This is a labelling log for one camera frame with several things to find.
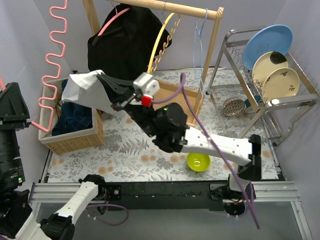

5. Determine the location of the white cloth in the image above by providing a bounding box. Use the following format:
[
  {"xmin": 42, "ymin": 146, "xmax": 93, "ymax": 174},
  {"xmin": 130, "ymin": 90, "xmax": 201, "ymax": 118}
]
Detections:
[{"xmin": 61, "ymin": 69, "xmax": 128, "ymax": 117}]

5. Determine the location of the black garment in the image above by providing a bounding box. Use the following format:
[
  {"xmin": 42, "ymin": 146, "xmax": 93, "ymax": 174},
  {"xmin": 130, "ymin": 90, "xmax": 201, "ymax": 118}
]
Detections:
[{"xmin": 87, "ymin": 3, "xmax": 163, "ymax": 81}]

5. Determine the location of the yellow hanger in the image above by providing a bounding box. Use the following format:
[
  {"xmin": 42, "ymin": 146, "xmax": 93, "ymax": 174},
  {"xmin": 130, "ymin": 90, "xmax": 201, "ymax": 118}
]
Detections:
[{"xmin": 147, "ymin": 2, "xmax": 181, "ymax": 75}]

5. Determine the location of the navy blue denim garment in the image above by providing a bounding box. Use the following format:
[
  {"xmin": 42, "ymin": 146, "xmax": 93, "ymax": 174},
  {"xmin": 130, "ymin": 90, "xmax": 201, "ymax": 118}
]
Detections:
[{"xmin": 51, "ymin": 79, "xmax": 94, "ymax": 137}]

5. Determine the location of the blue wire hanger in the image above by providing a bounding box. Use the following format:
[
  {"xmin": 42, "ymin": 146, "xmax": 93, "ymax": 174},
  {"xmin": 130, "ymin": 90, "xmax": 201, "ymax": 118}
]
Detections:
[{"xmin": 192, "ymin": 8, "xmax": 209, "ymax": 97}]

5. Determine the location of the pink hanger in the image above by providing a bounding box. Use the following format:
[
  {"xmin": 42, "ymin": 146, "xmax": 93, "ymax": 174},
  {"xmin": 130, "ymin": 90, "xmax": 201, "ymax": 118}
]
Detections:
[
  {"xmin": 97, "ymin": 5, "xmax": 131, "ymax": 37},
  {"xmin": 0, "ymin": 0, "xmax": 68, "ymax": 136}
]

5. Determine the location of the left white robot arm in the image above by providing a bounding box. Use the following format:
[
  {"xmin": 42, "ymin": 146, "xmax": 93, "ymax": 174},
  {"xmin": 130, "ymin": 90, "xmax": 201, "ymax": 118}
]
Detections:
[{"xmin": 0, "ymin": 82, "xmax": 107, "ymax": 240}]

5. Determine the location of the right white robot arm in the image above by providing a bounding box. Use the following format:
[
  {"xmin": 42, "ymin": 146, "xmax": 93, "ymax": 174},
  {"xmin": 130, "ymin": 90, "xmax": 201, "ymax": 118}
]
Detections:
[{"xmin": 97, "ymin": 72, "xmax": 262, "ymax": 199}]

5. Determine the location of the wooden clothes rack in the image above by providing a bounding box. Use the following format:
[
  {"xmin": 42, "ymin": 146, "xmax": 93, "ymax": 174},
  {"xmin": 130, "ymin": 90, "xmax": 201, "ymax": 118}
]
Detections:
[{"xmin": 82, "ymin": 0, "xmax": 225, "ymax": 127}]

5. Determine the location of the floral tablecloth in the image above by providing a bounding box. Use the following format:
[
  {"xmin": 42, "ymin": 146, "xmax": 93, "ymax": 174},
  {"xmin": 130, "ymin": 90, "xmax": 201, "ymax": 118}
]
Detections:
[{"xmin": 47, "ymin": 66, "xmax": 280, "ymax": 183}]

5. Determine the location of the wicker laundry basket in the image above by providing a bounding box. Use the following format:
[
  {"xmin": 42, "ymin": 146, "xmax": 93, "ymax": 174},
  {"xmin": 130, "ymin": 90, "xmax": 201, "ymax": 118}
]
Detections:
[{"xmin": 38, "ymin": 78, "xmax": 104, "ymax": 155}]

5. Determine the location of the green bowl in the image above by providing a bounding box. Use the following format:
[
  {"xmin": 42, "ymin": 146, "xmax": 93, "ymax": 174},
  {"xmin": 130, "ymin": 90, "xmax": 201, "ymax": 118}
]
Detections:
[{"xmin": 186, "ymin": 153, "xmax": 211, "ymax": 172}]

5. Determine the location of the patterned small bowl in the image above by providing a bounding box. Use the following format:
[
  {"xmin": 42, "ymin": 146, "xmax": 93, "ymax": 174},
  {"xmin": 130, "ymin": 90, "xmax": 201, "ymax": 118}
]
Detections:
[{"xmin": 222, "ymin": 97, "xmax": 246, "ymax": 117}]

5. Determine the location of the metal dish rack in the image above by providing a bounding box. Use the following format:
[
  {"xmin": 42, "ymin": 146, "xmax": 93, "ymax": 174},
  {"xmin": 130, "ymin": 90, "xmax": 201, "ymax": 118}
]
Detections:
[{"xmin": 206, "ymin": 26, "xmax": 320, "ymax": 146}]

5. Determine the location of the cream plate with black spot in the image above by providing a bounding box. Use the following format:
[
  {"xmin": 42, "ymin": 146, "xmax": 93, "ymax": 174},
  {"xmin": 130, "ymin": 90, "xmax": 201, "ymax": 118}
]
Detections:
[{"xmin": 252, "ymin": 51, "xmax": 289, "ymax": 88}]

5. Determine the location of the cream plate with flower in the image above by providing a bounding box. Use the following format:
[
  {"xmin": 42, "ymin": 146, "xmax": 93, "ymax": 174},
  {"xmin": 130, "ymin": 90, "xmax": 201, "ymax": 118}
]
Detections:
[{"xmin": 262, "ymin": 67, "xmax": 300, "ymax": 101}]

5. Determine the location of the blue plate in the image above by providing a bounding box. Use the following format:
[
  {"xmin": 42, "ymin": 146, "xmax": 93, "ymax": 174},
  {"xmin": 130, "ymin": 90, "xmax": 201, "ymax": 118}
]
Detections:
[{"xmin": 242, "ymin": 24, "xmax": 293, "ymax": 69}]

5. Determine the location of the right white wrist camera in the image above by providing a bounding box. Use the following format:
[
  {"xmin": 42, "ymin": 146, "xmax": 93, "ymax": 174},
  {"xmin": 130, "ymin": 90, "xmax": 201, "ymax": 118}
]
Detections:
[{"xmin": 133, "ymin": 72, "xmax": 160, "ymax": 107}]

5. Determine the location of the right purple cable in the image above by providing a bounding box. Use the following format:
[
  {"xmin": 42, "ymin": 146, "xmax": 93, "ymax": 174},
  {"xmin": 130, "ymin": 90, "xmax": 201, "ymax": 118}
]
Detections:
[{"xmin": 151, "ymin": 72, "xmax": 261, "ymax": 230}]

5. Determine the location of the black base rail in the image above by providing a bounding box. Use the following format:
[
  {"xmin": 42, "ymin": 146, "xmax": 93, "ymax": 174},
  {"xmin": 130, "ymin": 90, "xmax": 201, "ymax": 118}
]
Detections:
[{"xmin": 93, "ymin": 180, "xmax": 247, "ymax": 216}]

